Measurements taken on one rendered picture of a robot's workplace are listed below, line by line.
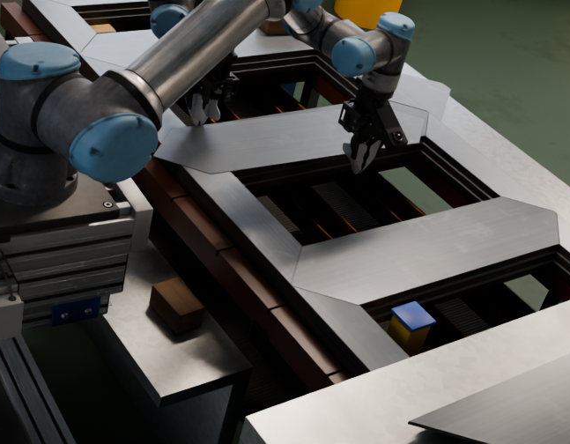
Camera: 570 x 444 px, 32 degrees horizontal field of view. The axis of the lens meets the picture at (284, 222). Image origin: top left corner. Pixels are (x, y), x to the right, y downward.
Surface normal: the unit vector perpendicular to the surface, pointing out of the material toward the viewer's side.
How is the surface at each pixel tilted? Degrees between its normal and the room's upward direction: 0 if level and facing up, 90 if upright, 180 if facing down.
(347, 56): 90
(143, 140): 94
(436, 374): 0
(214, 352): 0
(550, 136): 0
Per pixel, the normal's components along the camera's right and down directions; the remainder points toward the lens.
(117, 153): 0.65, 0.59
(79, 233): 0.50, 0.58
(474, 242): 0.22, -0.80
